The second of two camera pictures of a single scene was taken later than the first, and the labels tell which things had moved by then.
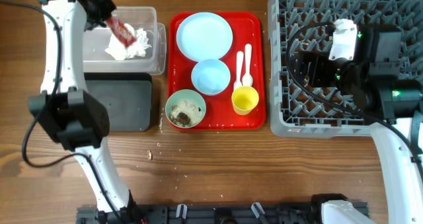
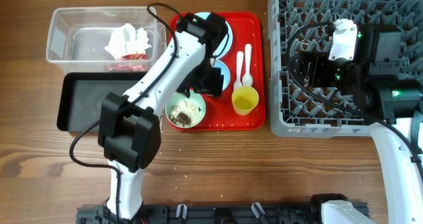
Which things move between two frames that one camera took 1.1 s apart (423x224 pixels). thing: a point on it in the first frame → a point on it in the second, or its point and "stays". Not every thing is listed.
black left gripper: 110,5 → 214,85
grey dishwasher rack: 299,18 stays
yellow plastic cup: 244,100 stays
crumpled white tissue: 137,49 stays
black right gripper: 307,60 stays
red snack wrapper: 121,32 → 133,62
